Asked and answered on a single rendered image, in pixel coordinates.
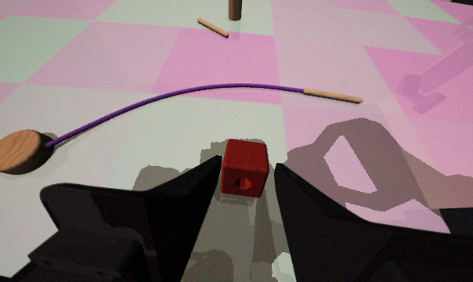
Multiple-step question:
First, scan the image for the round wooden disc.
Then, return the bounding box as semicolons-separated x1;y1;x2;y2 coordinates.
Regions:
0;130;54;175

